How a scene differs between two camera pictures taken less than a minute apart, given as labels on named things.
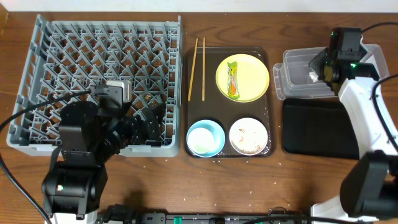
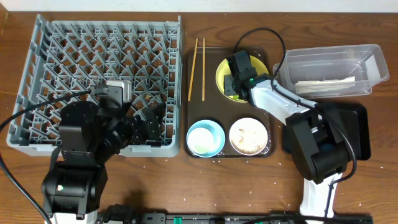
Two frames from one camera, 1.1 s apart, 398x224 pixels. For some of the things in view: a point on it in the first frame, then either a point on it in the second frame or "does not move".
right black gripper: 314,64 → 232,79
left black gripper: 137,125 does not move
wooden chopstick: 203,73 does not move
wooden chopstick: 193,61 does not move
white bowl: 248,136 does not move
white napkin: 313,76 → 323,86
